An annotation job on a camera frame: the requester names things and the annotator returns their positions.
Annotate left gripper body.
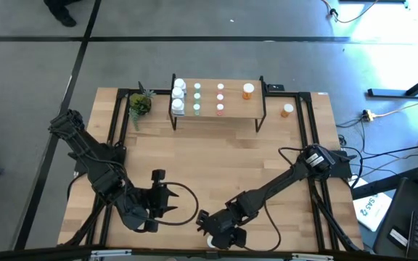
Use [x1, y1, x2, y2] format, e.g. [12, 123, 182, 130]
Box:
[142, 183, 171, 219]

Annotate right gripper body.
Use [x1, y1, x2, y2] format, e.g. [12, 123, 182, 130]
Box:
[203, 207, 247, 237]

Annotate wooden shelf black legs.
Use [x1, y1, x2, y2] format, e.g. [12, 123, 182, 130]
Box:
[168, 73, 268, 133]

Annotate black front crossbar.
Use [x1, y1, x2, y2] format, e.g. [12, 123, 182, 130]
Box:
[0, 244, 375, 261]

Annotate potted succulent plant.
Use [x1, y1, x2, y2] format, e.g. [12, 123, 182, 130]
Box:
[128, 81, 157, 132]

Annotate white paper blue print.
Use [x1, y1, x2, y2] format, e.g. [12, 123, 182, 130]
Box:
[352, 191, 393, 233]

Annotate black desk leg bar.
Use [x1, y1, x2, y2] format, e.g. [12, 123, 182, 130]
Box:
[351, 168, 418, 201]

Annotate black laptop with keyboard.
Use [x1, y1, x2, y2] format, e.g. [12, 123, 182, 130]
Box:
[372, 177, 418, 261]

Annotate black stand base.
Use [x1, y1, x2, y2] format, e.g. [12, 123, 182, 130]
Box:
[367, 67, 418, 99]

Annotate person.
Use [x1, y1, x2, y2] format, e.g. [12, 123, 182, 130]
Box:
[44, 0, 83, 28]

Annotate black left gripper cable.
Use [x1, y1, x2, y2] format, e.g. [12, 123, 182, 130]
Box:
[157, 181, 200, 226]

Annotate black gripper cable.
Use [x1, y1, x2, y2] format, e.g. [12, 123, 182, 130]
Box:
[157, 181, 200, 226]
[243, 201, 282, 253]

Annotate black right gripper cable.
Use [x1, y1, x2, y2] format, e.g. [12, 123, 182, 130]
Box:
[243, 201, 282, 253]

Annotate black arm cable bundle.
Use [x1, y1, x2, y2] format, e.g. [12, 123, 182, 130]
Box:
[63, 173, 119, 247]
[308, 177, 362, 253]

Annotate silver metal bracket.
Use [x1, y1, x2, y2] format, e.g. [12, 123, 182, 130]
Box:
[90, 249, 133, 259]

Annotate aluminium frame rail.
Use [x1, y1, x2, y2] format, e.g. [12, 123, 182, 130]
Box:
[291, 252, 335, 261]

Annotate black aluminium table frame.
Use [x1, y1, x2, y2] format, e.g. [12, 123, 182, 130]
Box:
[58, 86, 364, 254]

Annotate beige power cable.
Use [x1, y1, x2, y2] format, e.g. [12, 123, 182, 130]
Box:
[374, 97, 418, 117]

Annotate floor cable with black plug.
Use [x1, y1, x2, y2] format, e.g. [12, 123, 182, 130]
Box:
[321, 0, 380, 25]

